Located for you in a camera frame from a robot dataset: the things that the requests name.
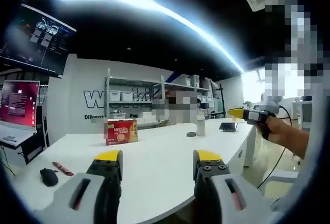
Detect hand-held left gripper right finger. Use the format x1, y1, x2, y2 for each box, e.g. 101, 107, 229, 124
193, 149, 281, 224

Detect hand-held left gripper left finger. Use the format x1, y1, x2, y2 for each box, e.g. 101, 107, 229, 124
33, 149, 124, 224

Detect red coffee pouch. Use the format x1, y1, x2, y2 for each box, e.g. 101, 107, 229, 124
52, 161, 75, 177

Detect translucent plastic bottle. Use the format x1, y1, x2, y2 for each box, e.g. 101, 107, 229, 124
196, 115, 206, 136

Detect red cardboard coffee box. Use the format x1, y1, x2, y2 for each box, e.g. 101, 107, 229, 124
104, 118, 139, 146

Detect person's right hand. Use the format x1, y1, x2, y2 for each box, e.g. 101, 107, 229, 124
255, 117, 287, 142

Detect black smartphone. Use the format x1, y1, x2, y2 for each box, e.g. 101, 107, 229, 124
219, 122, 237, 133

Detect black tripod stand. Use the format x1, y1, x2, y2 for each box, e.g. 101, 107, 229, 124
218, 83, 226, 118

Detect standing glass panel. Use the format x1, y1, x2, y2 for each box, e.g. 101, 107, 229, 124
210, 79, 228, 118

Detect black computer mouse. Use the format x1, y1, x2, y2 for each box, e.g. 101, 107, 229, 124
40, 167, 59, 187

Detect person's grey shirt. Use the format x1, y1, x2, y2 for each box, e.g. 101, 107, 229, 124
299, 128, 329, 209

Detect black laptop stand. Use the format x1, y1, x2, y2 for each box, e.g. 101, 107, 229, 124
18, 130, 50, 166

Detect grey metal shelving unit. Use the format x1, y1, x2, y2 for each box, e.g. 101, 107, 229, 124
104, 68, 215, 130

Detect row of white storage bins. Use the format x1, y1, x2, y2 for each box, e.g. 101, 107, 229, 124
108, 74, 215, 125

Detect white laptop red screen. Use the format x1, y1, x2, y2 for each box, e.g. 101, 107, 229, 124
0, 79, 41, 149

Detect long ceiling light strip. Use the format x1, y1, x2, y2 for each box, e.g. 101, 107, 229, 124
51, 0, 245, 74

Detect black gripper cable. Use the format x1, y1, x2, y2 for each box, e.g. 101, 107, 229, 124
257, 104, 293, 190

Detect large wall screen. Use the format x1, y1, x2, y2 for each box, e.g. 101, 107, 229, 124
0, 3, 77, 78

